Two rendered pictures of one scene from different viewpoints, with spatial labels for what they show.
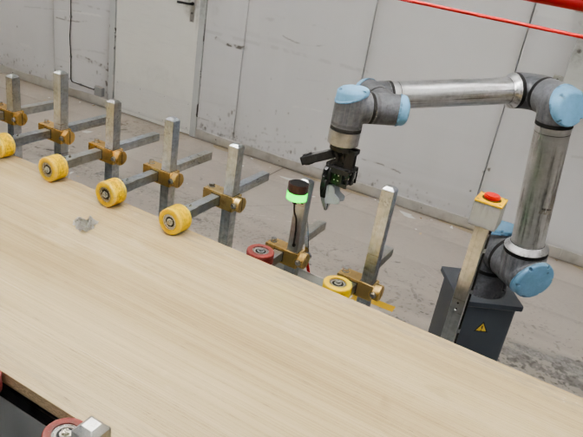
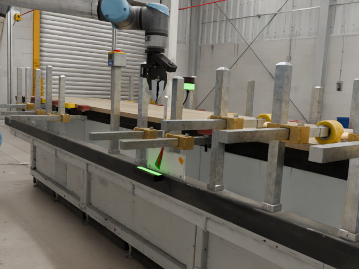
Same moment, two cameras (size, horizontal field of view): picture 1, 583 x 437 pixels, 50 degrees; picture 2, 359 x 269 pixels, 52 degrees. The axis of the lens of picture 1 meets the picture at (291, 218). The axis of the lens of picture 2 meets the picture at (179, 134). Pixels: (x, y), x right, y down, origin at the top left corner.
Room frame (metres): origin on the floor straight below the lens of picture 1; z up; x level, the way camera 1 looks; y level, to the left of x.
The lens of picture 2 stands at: (3.03, 0.62, 1.06)
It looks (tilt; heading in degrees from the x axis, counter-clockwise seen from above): 7 degrees down; 205
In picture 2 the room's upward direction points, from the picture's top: 3 degrees clockwise
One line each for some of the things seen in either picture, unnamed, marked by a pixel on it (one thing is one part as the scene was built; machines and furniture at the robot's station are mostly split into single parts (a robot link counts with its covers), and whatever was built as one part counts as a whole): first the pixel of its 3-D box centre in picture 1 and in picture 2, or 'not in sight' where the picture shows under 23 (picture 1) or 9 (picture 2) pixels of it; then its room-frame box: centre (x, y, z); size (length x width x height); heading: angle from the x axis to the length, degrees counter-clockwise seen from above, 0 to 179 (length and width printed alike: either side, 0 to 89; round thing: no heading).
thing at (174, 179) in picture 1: (163, 174); (284, 132); (1.92, 0.45, 0.95); 0.13 x 0.06 x 0.05; 64
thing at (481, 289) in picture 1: (484, 275); not in sight; (2.16, -0.78, 0.65); 0.19 x 0.19 x 0.10
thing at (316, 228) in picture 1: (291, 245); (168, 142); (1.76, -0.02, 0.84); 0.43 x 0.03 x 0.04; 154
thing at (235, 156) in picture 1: (228, 214); (218, 135); (1.80, 0.20, 0.90); 0.03 x 0.03 x 0.48; 64
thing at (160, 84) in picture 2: (330, 198); (156, 91); (1.72, -0.11, 1.04); 0.06 x 0.03 x 0.09; 64
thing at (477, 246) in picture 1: (461, 298); (115, 110); (1.47, -0.49, 0.93); 0.05 x 0.05 x 0.45; 64
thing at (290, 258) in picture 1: (286, 254); (179, 141); (1.70, 0.00, 0.85); 0.13 x 0.06 x 0.05; 64
